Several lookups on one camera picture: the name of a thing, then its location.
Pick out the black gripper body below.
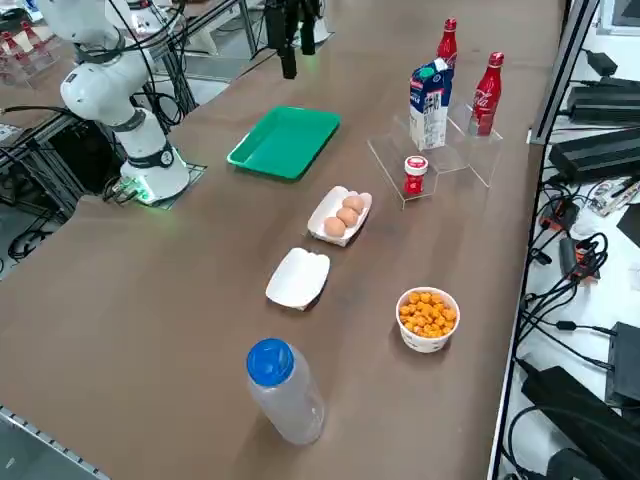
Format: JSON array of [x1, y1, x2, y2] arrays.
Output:
[[272, 0, 322, 21]]

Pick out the white paper snack box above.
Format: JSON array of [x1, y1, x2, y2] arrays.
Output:
[[264, 247, 332, 311]]

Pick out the white paper egg box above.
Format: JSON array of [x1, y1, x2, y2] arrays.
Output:
[[306, 185, 373, 248]]

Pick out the white paper snack cup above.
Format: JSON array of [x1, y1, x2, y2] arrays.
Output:
[[395, 286, 461, 354]]

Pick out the black flat box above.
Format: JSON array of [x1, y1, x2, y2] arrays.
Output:
[[604, 322, 640, 406]]

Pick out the green plastic tray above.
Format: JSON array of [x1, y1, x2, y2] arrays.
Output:
[[225, 105, 343, 182]]

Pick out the red cola bottle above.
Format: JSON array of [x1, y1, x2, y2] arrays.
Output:
[[436, 18, 459, 69], [468, 51, 505, 138]]

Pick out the blue white milk carton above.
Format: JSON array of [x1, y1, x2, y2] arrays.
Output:
[[408, 57, 455, 152]]

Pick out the red jar white lid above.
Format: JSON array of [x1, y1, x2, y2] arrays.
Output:
[[402, 155, 430, 197]]

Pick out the clear acrylic step shelf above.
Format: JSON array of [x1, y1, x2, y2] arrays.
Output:
[[367, 102, 505, 210]]

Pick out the clear rack with red bottles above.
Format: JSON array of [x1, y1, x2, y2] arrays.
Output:
[[0, 19, 61, 89]]

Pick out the orange puffed snacks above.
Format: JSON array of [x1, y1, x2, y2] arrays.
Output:
[[399, 290, 457, 337]]

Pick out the small black adapter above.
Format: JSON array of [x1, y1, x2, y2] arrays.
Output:
[[584, 49, 619, 76]]

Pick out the large black power brick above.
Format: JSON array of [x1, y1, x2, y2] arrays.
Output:
[[548, 127, 640, 184], [567, 77, 640, 126]]

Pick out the orange black connector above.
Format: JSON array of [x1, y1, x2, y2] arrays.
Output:
[[558, 237, 609, 284], [538, 197, 581, 231]]

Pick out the clear bottle blue lid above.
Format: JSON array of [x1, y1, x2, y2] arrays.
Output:
[[245, 338, 329, 447]]

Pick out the long black power brick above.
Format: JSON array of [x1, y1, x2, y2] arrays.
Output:
[[519, 366, 640, 480]]

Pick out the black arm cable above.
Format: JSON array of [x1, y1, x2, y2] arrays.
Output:
[[74, 0, 201, 131]]

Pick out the aluminium frame post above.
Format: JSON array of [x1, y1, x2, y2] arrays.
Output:
[[528, 0, 601, 146]]

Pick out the black aluminium frame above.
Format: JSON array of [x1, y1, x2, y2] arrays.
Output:
[[0, 107, 126, 221]]

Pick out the aluminium table edge rail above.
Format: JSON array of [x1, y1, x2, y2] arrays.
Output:
[[0, 404, 111, 480]]

